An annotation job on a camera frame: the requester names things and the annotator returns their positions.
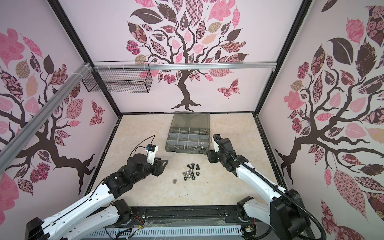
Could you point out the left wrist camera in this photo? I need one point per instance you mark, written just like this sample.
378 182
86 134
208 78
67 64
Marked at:
151 150

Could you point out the black wire mesh basket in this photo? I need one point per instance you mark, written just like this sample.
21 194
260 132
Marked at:
119 77

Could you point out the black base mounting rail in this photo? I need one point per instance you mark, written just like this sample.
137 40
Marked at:
186 214

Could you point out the aluminium rail on left wall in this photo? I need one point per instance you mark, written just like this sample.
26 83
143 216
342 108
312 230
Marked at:
12 149

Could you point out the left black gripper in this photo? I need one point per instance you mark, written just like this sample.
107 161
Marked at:
158 168

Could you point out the white slotted cable duct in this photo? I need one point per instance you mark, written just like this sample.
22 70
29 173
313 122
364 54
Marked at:
164 232

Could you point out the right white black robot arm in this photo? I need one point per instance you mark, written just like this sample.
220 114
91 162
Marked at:
269 192

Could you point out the grey plastic compartment organizer box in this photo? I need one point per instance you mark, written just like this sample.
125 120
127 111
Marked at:
189 129

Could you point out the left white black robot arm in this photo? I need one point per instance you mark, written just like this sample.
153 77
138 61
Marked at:
100 208

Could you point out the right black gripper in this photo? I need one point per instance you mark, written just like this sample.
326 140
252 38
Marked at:
211 155

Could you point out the silver wing nut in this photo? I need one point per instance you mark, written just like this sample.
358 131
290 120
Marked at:
200 148

